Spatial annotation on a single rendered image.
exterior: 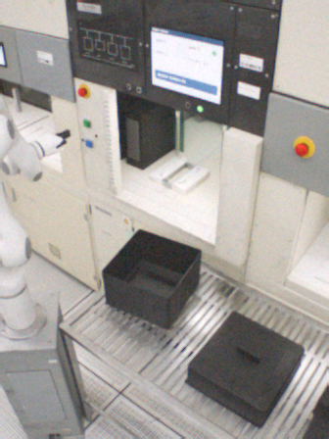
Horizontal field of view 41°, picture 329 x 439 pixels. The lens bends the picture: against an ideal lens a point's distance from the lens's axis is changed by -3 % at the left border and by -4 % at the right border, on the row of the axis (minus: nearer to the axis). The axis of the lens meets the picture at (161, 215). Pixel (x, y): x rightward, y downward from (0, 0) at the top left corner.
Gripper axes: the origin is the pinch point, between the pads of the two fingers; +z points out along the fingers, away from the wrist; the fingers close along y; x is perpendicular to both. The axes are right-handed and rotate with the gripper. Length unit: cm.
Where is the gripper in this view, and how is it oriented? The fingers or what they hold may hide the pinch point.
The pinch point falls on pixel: (66, 134)
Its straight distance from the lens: 194.0
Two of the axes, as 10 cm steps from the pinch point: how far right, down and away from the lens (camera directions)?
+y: 7.9, 3.8, -4.9
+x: -0.1, -7.8, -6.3
